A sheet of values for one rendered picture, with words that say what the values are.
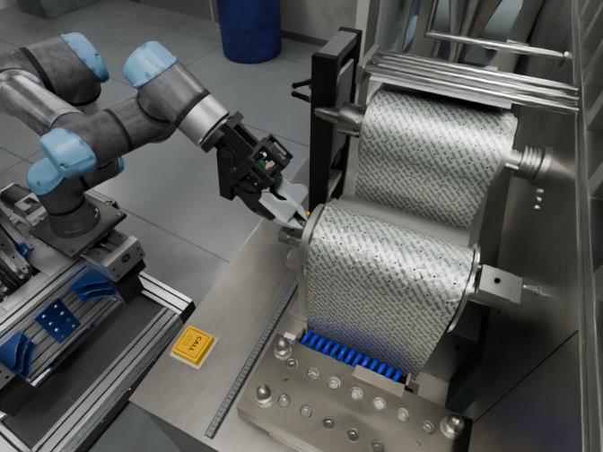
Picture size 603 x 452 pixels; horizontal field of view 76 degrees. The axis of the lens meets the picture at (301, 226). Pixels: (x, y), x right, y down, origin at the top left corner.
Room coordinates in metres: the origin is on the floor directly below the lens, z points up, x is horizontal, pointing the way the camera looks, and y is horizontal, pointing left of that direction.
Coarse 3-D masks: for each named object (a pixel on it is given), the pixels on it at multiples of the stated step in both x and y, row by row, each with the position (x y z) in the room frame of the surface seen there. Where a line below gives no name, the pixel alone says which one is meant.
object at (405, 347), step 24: (312, 288) 0.38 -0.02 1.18; (312, 312) 0.38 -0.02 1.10; (336, 312) 0.36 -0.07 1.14; (360, 312) 0.34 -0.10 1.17; (336, 336) 0.36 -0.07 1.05; (360, 336) 0.34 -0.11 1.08; (384, 336) 0.32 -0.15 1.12; (408, 336) 0.30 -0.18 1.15; (432, 336) 0.29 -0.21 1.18; (384, 360) 0.31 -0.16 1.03; (408, 360) 0.30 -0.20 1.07
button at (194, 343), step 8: (192, 328) 0.44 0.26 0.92; (184, 336) 0.41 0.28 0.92; (192, 336) 0.41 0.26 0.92; (200, 336) 0.41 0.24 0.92; (208, 336) 0.41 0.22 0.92; (176, 344) 0.39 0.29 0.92; (184, 344) 0.39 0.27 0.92; (192, 344) 0.39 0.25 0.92; (200, 344) 0.39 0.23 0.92; (208, 344) 0.40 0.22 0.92; (176, 352) 0.38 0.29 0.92; (184, 352) 0.38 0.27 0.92; (192, 352) 0.38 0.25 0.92; (200, 352) 0.38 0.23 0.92; (192, 360) 0.36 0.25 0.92; (200, 360) 0.37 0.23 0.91
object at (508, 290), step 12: (480, 276) 0.33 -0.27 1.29; (492, 276) 0.33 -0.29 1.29; (504, 276) 0.33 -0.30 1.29; (516, 276) 0.33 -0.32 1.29; (480, 288) 0.31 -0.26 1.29; (492, 288) 0.31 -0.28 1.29; (504, 288) 0.31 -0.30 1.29; (516, 288) 0.31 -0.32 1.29; (504, 300) 0.29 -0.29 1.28; (516, 300) 0.29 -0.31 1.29
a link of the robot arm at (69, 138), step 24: (0, 72) 0.72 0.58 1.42; (24, 72) 0.74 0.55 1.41; (0, 96) 0.68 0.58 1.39; (24, 96) 0.62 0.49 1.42; (48, 96) 0.62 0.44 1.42; (24, 120) 0.59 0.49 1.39; (48, 120) 0.53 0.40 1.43; (72, 120) 0.52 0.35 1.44; (96, 120) 0.52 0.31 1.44; (48, 144) 0.46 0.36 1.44; (72, 144) 0.47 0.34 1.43; (96, 144) 0.48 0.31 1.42; (120, 144) 0.50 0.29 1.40; (72, 168) 0.45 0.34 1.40; (96, 168) 0.47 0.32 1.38
